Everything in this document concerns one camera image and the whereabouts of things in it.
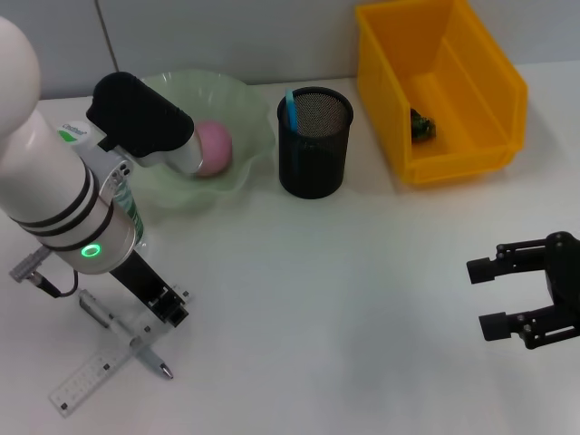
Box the green glass fruit plate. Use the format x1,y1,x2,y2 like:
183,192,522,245
97,68,276,223

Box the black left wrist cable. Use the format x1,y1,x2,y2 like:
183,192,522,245
8,246,82,299

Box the pink toy peach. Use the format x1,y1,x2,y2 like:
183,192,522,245
193,120,234,177

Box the clear green-label water bottle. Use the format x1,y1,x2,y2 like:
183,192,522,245
56,118,149,250

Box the clear plastic ruler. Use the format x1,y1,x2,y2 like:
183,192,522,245
48,284,192,418

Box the black mesh pen holder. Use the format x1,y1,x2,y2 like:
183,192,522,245
276,85,354,198

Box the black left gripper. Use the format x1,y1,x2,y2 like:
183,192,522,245
108,251,189,328

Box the grey white ballpoint pen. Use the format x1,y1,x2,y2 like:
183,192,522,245
77,289,175,381

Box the yellow plastic bin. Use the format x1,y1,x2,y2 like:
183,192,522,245
354,0,529,186

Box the green plastic wrapper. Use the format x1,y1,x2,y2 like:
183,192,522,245
410,107,437,142

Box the blue and teal scissors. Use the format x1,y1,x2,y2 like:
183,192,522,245
284,89,301,136

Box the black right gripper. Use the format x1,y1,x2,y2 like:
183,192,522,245
466,229,580,351

